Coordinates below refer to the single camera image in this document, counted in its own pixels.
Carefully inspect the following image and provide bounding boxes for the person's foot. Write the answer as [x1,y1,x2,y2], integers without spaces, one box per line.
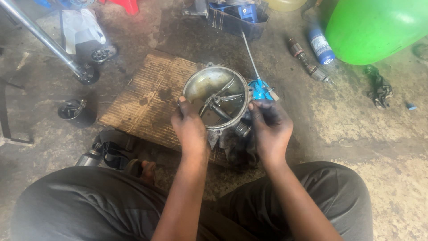
[124,159,157,185]

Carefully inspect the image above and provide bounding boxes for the red plastic object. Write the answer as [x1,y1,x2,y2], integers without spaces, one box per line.
[98,0,140,15]

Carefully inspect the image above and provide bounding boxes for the black round gear part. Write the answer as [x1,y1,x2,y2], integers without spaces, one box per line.
[90,45,118,65]

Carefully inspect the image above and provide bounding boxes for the green plastic container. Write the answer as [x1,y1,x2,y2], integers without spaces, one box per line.
[325,0,428,66]

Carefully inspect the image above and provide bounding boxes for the black round pole base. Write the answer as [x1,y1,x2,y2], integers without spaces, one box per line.
[74,63,100,85]

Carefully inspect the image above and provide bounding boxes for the black cylindrical motor casing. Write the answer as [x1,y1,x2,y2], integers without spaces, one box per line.
[57,99,97,128]

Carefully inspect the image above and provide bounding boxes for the chrome metal pole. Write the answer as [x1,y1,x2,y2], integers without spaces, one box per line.
[0,0,82,72]

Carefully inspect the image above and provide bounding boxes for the dark greasy rag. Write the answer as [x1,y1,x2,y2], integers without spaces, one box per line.
[207,129,259,169]

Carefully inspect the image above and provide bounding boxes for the black strap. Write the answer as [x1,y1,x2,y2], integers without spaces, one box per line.
[100,141,136,171]

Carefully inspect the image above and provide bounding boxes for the blue-handled screwdriver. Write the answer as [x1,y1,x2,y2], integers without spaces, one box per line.
[241,31,280,102]

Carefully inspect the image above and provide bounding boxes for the grey starter motor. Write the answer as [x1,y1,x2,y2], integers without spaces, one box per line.
[75,142,103,167]

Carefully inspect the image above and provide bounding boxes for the person's left hand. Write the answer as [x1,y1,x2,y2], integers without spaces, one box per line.
[171,96,210,157]

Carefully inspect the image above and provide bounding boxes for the round metal housing with shaft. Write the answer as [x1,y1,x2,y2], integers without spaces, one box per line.
[181,62,255,138]

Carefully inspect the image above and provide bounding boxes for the person's grey trousers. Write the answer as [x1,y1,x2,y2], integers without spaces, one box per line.
[10,161,374,241]

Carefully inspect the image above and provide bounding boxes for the brown cardboard sheet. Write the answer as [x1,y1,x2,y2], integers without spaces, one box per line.
[98,50,235,168]

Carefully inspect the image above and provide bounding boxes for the person's right hand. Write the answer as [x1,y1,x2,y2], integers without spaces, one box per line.
[248,99,294,165]

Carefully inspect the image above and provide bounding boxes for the dirty black cloth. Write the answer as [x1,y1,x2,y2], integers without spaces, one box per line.
[364,64,393,110]

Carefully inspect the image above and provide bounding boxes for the black metal frame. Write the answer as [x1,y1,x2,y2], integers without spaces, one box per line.
[0,79,35,148]

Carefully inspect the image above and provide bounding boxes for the starter armature shaft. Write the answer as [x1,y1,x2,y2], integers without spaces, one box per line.
[288,38,335,86]

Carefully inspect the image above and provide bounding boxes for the white plastic bag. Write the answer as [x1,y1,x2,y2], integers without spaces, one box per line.
[61,8,107,56]

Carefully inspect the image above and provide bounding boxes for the black tray with blue parts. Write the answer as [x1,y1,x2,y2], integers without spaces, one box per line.
[182,0,271,41]

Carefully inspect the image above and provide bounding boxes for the yellow plastic container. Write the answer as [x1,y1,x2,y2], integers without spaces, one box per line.
[264,0,308,12]

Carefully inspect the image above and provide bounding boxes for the blue spray can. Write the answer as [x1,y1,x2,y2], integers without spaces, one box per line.
[308,27,336,65]

